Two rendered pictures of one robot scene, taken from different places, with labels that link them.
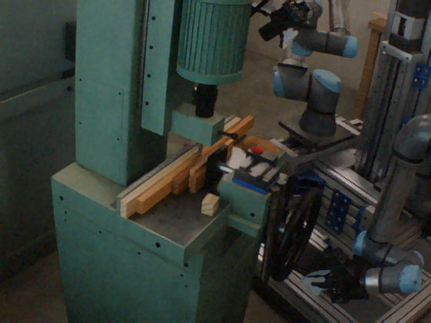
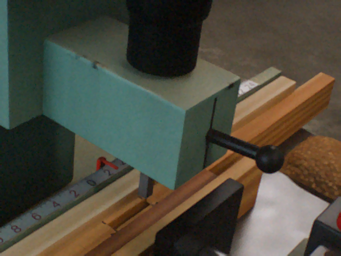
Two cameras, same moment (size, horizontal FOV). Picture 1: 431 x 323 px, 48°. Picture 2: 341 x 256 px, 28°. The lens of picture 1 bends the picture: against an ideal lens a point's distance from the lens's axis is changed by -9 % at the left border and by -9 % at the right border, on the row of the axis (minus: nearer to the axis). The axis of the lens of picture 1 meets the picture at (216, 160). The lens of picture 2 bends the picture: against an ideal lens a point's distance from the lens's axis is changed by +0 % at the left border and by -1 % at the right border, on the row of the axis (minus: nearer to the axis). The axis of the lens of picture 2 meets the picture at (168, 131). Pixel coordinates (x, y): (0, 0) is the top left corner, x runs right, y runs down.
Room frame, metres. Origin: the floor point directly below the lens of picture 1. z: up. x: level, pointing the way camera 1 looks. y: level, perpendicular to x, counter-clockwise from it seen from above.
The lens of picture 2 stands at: (0.87, -0.02, 1.30)
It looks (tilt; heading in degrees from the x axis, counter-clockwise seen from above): 33 degrees down; 8
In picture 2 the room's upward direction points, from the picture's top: 8 degrees clockwise
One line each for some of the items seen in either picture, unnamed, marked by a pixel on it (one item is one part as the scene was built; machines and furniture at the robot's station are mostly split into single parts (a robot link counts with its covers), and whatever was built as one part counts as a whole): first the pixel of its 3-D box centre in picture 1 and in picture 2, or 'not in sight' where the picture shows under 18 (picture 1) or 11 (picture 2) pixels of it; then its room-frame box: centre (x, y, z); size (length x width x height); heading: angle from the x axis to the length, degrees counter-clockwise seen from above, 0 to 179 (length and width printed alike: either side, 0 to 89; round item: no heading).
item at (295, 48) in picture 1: (308, 39); not in sight; (1.63, -0.24, 1.23); 0.11 x 0.08 x 0.11; 86
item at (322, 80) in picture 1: (323, 89); not in sight; (1.84, -0.37, 0.98); 0.13 x 0.12 x 0.14; 86
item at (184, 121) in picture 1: (196, 125); (136, 103); (1.31, 0.07, 1.03); 0.14 x 0.07 x 0.09; 64
